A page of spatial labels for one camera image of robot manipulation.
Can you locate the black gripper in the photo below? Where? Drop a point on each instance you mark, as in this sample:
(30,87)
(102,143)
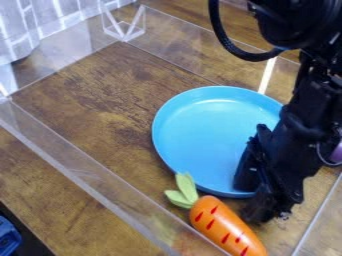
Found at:
(281,157)

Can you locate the orange toy carrot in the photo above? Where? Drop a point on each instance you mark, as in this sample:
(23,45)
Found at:
(214,219)

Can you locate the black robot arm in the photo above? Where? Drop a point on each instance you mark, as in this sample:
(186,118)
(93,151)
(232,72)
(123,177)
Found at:
(308,25)

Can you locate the purple toy eggplant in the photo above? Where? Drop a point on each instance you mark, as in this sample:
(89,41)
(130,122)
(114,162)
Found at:
(336,157)

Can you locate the blue plastic plate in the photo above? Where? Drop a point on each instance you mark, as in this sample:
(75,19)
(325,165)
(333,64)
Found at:
(201,130)

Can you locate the blue object at corner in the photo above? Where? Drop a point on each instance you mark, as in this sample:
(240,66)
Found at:
(10,237)

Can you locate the white patterned curtain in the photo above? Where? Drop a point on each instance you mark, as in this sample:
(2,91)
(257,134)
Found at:
(31,20)

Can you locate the clear acrylic enclosure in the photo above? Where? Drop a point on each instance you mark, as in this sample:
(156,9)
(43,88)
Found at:
(82,177)

